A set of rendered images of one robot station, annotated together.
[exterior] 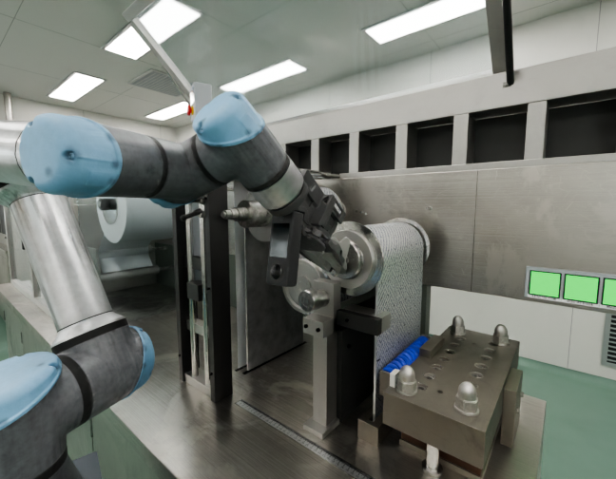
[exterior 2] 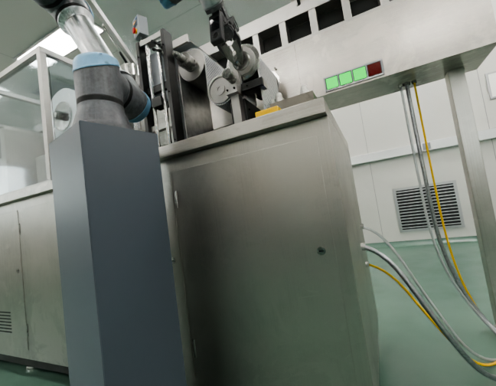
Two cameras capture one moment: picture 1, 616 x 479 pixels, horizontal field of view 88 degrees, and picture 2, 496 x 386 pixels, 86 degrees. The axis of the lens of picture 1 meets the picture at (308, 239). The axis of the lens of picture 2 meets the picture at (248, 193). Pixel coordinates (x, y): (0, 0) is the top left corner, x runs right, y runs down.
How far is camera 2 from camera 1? 0.84 m
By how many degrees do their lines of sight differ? 18
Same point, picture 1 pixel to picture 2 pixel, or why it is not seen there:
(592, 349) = (393, 224)
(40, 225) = (87, 27)
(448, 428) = (298, 99)
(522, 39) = not seen: hidden behind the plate
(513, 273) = (319, 84)
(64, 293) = not seen: hidden behind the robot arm
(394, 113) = (249, 30)
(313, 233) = (228, 24)
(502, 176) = (305, 43)
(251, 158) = not seen: outside the picture
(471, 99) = (284, 14)
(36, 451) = (118, 87)
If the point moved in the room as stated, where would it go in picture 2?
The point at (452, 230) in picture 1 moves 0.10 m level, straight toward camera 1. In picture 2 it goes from (288, 75) to (288, 65)
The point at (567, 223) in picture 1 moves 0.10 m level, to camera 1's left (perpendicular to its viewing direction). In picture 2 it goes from (334, 53) to (314, 53)
